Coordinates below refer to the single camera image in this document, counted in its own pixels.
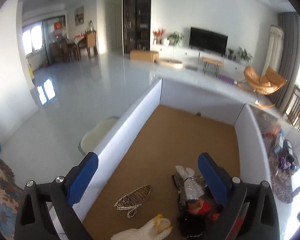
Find cream knitted duck toy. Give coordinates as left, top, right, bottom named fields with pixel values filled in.
left=111, top=214, right=173, bottom=240

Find black rectangular box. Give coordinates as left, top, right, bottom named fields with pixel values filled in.
left=283, top=139, right=295, bottom=163

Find purple butterfly toy wand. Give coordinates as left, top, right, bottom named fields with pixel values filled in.
left=278, top=153, right=300, bottom=172

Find white walled sorting box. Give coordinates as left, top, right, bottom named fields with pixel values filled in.
left=74, top=79, right=270, bottom=239

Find silver sequin doll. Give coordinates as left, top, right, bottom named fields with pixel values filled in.
left=173, top=165, right=204, bottom=206

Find blue white carton box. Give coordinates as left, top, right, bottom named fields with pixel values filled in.
left=273, top=129, right=285, bottom=155

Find floral patterned cloth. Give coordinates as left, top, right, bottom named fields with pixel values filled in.
left=0, top=159, right=23, bottom=239

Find purple floor mat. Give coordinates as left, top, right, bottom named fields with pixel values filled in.
left=217, top=75, right=237, bottom=86

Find wooden slatted chair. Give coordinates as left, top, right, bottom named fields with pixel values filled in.
left=285, top=86, right=300, bottom=132

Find orange butterfly lounge chair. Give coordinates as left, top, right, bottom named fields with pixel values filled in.
left=236, top=66, right=287, bottom=108

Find small wooden bench table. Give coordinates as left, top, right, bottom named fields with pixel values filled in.
left=202, top=57, right=224, bottom=77

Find small potted plant middle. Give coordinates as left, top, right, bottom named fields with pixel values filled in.
left=227, top=48, right=234, bottom=60

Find round cat scratcher pad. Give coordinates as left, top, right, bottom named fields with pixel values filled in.
left=157, top=59, right=184, bottom=69

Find green potted plant right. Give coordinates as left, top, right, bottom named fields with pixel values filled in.
left=238, top=47, right=253, bottom=64

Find green potted plant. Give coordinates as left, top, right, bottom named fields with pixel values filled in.
left=168, top=31, right=184, bottom=46
left=238, top=47, right=253, bottom=64

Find wooden dining table set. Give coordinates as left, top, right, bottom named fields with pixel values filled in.
left=49, top=30, right=98, bottom=62

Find white tv console cabinet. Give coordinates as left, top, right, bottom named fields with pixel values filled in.
left=151, top=44, right=245, bottom=74

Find white standing air conditioner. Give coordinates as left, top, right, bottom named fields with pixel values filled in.
left=262, top=25, right=285, bottom=75

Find cardboard box on floor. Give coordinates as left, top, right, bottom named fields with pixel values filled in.
left=130, top=50, right=159, bottom=62

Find black flat screen television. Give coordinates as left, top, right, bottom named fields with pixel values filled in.
left=189, top=27, right=228, bottom=56

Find green potted plant left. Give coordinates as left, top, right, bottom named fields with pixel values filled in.
left=168, top=31, right=184, bottom=46

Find red flower vase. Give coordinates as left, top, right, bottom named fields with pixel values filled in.
left=153, top=28, right=166, bottom=44

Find grey curtain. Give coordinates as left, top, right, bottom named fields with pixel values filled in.
left=270, top=12, right=300, bottom=112

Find dark tall display cabinet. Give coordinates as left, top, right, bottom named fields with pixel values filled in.
left=122, top=0, right=151, bottom=54

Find framed wall painting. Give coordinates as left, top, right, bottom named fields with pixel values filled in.
left=74, top=6, right=84, bottom=26

